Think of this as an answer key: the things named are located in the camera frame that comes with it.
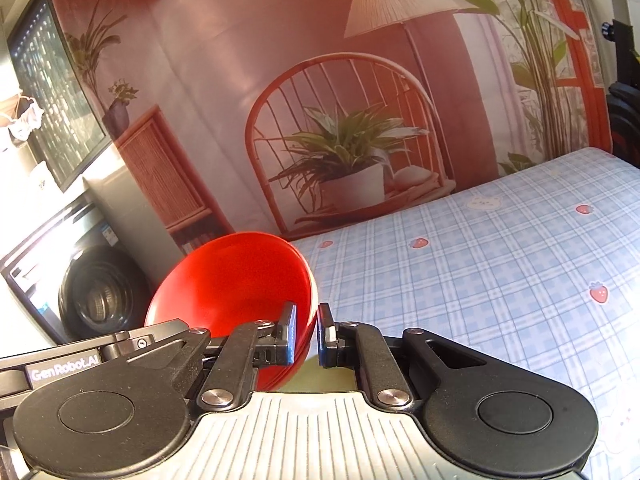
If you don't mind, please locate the blue checked tablecloth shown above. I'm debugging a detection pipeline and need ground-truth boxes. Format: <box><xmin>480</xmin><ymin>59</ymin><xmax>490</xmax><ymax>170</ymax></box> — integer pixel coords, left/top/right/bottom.
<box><xmin>287</xmin><ymin>147</ymin><xmax>640</xmax><ymax>480</ymax></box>

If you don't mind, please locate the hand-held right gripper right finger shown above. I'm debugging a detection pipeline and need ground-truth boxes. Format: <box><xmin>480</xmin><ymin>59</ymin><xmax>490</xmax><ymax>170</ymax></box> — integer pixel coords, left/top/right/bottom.
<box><xmin>317</xmin><ymin>302</ymin><xmax>501</xmax><ymax>409</ymax></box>

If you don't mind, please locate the window with metal grille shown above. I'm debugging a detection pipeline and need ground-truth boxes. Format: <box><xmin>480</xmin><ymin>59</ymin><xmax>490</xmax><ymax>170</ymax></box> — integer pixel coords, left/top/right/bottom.
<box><xmin>7</xmin><ymin>0</ymin><xmax>112</xmax><ymax>192</ymax></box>

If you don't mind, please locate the white hanging cloth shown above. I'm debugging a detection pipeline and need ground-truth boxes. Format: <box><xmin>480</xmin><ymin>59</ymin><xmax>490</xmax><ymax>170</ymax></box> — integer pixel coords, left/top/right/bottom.
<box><xmin>0</xmin><ymin>94</ymin><xmax>45</xmax><ymax>142</ymax></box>

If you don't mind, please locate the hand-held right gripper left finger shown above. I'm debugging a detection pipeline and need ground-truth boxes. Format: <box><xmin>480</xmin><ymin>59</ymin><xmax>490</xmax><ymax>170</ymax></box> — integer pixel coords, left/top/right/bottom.
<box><xmin>127</xmin><ymin>302</ymin><xmax>299</xmax><ymax>411</ymax></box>

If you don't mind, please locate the red plastic bowl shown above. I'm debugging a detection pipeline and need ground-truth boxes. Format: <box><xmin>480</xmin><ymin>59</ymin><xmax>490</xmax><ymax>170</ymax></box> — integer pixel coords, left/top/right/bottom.
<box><xmin>144</xmin><ymin>231</ymin><xmax>319</xmax><ymax>392</ymax></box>

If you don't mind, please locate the black exercise bike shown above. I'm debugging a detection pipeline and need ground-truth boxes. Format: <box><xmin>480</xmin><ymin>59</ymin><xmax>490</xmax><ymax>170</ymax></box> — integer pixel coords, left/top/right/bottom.
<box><xmin>562</xmin><ymin>0</ymin><xmax>640</xmax><ymax>167</ymax></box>

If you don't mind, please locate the grey washing machine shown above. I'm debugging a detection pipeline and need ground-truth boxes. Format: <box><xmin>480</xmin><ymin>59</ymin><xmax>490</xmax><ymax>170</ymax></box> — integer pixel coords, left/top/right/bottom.
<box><xmin>0</xmin><ymin>200</ymin><xmax>153</xmax><ymax>347</ymax></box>

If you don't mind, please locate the printed room backdrop cloth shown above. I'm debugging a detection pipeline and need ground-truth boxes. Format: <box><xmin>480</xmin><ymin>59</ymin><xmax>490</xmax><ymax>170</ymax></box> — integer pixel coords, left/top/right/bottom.
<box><xmin>45</xmin><ymin>0</ymin><xmax>614</xmax><ymax>256</ymax></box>

